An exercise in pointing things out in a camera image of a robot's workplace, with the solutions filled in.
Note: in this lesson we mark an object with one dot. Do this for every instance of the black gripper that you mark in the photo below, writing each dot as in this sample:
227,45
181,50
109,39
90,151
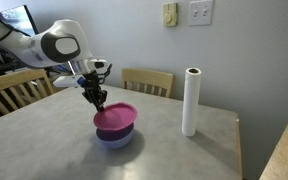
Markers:
92,90

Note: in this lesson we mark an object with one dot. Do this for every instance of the pink plastic plate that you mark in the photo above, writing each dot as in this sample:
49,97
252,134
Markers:
115,117

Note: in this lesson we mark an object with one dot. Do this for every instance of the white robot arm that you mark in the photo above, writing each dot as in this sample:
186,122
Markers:
63,42

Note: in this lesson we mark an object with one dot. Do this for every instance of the blue plastic bowl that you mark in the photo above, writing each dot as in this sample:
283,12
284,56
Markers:
115,139

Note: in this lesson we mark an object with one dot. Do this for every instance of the wooden chair at far side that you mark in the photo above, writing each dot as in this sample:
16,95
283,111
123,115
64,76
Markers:
148,81

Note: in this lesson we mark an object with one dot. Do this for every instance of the wooden chair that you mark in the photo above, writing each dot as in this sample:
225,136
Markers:
148,81
19,89

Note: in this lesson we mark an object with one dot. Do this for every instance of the wooden chair at left side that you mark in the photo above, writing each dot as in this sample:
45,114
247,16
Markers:
19,89

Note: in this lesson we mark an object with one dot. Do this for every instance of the white paper towel roll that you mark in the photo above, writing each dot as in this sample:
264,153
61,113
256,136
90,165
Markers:
191,100

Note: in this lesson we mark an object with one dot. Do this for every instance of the black computer monitor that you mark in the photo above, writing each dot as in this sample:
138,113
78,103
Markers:
20,18

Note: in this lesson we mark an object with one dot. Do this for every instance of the beige wall thermostat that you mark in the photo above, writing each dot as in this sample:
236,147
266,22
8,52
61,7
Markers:
169,14

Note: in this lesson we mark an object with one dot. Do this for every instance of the white double light switch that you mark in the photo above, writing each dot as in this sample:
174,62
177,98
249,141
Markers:
200,12

